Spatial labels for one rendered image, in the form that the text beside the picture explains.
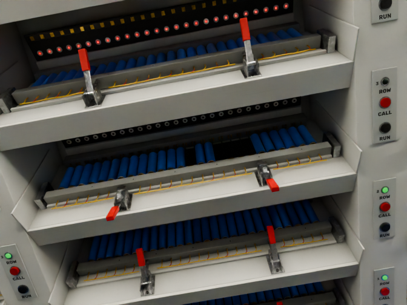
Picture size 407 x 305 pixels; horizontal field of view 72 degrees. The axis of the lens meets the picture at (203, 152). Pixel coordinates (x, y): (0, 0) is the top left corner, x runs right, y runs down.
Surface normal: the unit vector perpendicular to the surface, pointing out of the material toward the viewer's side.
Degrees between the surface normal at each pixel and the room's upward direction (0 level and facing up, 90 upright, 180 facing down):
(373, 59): 90
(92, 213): 21
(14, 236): 90
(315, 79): 111
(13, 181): 90
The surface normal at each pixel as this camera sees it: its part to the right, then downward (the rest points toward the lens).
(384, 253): 0.03, 0.28
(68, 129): 0.09, 0.60
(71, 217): -0.15, -0.78
